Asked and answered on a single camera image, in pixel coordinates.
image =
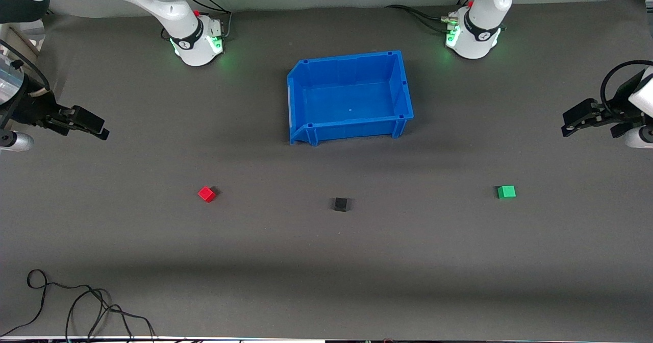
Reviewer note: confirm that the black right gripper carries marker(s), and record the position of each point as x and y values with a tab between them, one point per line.
31	109

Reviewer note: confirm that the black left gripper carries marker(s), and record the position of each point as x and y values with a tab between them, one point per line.
614	111

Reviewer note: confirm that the small green cube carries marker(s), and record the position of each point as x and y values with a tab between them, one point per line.
506	192

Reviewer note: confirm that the small red cube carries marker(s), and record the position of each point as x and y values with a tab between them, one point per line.
206	194

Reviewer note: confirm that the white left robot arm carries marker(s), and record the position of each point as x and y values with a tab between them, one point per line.
479	31

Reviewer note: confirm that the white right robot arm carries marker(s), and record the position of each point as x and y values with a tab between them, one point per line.
168	6

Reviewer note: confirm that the small black cube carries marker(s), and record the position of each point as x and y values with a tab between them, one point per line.
341	204

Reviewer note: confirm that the beige plastic crate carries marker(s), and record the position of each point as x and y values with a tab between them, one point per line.
23	37

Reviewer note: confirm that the blue plastic storage bin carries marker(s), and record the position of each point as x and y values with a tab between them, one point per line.
350	98

